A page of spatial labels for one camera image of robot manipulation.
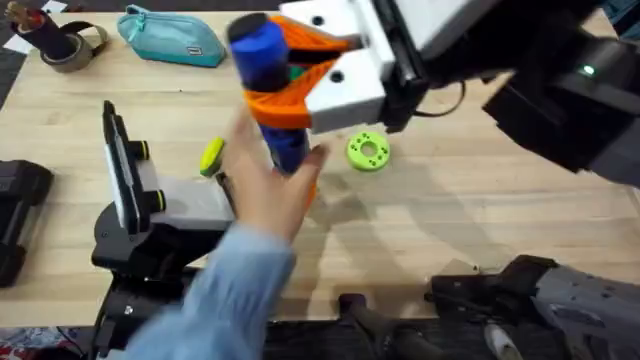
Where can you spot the grey and black left gripper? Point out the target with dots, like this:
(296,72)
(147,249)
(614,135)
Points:
(195,202)

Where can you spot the teal zip bag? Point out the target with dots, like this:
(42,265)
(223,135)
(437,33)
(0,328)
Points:
(170,37)

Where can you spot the blue electric screwdriver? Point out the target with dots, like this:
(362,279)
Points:
(262,60)

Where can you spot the person's hand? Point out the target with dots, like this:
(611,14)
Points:
(272,195)

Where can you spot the black box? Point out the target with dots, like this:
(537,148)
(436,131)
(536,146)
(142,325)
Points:
(20,210)

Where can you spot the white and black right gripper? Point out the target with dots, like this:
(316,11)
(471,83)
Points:
(405,75)

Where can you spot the yellow green toy vegetable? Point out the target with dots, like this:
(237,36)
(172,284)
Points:
(212,157)

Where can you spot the black upright left wrist plate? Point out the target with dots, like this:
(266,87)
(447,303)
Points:
(122,165)

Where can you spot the white paper sheet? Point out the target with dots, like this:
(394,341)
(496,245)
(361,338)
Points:
(17,44)

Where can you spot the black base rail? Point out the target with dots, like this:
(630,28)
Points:
(320,340)

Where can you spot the green disc with holes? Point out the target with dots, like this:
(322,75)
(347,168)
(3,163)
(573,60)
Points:
(369,151)

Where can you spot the brown tape roll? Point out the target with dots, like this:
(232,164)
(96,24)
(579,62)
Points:
(75,55)

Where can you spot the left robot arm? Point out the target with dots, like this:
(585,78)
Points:
(135,315)

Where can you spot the person's forearm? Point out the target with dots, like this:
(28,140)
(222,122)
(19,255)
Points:
(220,300)

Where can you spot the black pen holder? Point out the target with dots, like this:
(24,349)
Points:
(47,32)

